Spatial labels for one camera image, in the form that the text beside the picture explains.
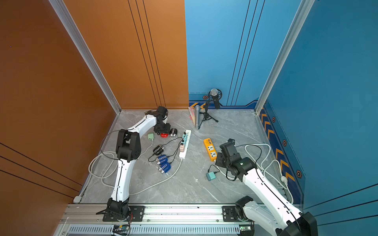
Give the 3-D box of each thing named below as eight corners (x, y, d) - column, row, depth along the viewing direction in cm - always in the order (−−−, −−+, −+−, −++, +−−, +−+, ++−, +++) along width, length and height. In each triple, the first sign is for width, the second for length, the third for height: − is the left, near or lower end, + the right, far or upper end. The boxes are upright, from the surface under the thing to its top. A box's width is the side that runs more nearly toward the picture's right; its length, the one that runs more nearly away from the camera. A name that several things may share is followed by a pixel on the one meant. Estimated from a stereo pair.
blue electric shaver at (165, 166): (159, 172, 88) (158, 171, 86) (161, 163, 92) (160, 161, 90) (170, 172, 88) (169, 171, 86) (171, 163, 92) (170, 161, 90)
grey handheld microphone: (195, 129, 109) (195, 127, 108) (195, 107, 124) (195, 104, 123) (200, 129, 109) (200, 127, 108) (199, 107, 124) (199, 104, 123)
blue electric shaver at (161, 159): (158, 165, 91) (157, 163, 89) (156, 159, 94) (155, 157, 92) (168, 160, 93) (168, 159, 91) (166, 155, 96) (165, 153, 94)
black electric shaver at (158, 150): (152, 152, 97) (151, 150, 95) (159, 146, 100) (159, 143, 98) (157, 156, 95) (156, 154, 93) (164, 149, 99) (163, 147, 96)
